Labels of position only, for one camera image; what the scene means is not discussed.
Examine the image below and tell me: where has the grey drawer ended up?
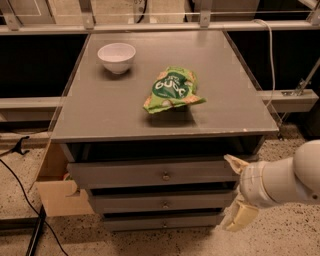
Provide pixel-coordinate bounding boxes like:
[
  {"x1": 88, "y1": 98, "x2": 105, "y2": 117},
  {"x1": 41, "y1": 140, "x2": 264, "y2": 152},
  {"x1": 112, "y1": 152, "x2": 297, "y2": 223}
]
[
  {"x1": 67, "y1": 157, "x2": 239, "y2": 189},
  {"x1": 89, "y1": 191, "x2": 235, "y2": 213},
  {"x1": 104, "y1": 213, "x2": 224, "y2": 232}
]

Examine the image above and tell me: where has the white bowl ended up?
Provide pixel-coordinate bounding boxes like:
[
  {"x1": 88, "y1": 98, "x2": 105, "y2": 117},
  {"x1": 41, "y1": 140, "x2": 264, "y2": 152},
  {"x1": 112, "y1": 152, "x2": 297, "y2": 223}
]
[{"x1": 97, "y1": 43, "x2": 136, "y2": 74}]

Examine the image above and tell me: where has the grey top drawer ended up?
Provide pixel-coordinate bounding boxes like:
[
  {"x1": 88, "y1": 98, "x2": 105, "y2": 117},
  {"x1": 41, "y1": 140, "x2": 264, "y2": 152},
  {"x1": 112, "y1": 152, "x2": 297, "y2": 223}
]
[{"x1": 67, "y1": 157, "x2": 239, "y2": 189}]

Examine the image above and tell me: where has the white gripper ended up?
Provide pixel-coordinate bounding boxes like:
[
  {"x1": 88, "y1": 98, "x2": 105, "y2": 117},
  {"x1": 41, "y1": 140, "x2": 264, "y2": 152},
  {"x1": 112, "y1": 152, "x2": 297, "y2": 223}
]
[{"x1": 222, "y1": 154, "x2": 277, "y2": 232}]

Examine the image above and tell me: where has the black clamp on floor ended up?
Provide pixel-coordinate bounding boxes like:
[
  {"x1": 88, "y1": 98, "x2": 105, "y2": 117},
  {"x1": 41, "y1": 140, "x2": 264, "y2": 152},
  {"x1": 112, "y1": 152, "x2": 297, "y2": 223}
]
[{"x1": 0, "y1": 136, "x2": 29, "y2": 157}]

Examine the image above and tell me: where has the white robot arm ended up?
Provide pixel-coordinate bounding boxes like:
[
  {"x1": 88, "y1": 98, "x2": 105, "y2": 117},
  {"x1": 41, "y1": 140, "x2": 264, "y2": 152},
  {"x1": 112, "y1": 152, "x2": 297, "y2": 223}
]
[{"x1": 223, "y1": 140, "x2": 320, "y2": 232}]

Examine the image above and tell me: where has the white cable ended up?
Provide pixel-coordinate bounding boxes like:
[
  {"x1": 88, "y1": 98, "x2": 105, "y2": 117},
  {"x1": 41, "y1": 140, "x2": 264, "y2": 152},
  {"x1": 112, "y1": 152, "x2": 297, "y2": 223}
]
[{"x1": 252, "y1": 18, "x2": 277, "y2": 108}]

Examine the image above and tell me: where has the grey middle drawer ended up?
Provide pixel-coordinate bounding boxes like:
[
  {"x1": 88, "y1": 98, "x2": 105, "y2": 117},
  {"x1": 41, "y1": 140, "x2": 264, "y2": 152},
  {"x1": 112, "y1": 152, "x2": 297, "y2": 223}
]
[{"x1": 89, "y1": 191, "x2": 235, "y2": 213}]

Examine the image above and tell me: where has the black floor cable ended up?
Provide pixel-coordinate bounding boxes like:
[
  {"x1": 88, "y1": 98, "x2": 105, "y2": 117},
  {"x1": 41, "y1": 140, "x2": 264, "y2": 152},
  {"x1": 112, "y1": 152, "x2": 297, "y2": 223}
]
[{"x1": 0, "y1": 158, "x2": 69, "y2": 256}]

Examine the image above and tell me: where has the grey drawer cabinet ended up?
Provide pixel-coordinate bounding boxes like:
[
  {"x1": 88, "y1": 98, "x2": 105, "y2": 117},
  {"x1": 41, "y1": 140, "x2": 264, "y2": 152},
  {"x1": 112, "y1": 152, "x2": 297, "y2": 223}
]
[{"x1": 52, "y1": 31, "x2": 278, "y2": 222}]

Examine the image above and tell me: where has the grey bottom drawer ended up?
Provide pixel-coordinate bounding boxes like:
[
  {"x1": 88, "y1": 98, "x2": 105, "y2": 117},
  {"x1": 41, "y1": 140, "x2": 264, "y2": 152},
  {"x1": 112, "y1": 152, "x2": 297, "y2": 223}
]
[{"x1": 104, "y1": 213, "x2": 224, "y2": 232}]

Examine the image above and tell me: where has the cardboard box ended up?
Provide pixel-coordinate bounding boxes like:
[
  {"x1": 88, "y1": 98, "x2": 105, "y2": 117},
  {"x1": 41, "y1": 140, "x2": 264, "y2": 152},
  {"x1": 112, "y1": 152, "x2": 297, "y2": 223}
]
[{"x1": 34, "y1": 142, "x2": 93, "y2": 217}]

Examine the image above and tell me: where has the metal railing frame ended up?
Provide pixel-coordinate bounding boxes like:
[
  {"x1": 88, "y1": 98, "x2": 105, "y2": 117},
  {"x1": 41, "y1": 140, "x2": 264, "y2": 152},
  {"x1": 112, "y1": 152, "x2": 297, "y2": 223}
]
[{"x1": 0, "y1": 0, "x2": 320, "y2": 114}]

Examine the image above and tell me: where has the green snack bag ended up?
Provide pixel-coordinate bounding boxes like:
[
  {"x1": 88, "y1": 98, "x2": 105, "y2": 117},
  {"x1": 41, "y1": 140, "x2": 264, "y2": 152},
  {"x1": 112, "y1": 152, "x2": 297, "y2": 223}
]
[{"x1": 143, "y1": 66, "x2": 206, "y2": 114}]

